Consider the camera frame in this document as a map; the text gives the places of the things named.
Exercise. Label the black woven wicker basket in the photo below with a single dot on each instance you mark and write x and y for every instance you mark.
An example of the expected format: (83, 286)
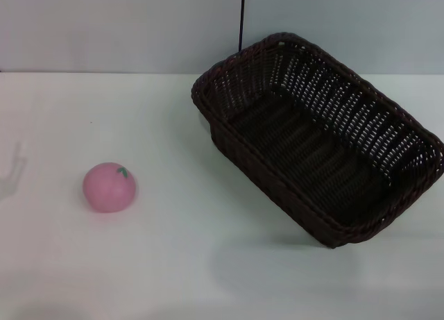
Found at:
(312, 150)

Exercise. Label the pink peach toy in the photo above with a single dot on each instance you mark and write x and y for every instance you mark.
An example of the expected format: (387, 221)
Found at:
(108, 188)

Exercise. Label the dark vertical wall strip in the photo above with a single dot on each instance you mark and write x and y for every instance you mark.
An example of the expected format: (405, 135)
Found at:
(240, 18)

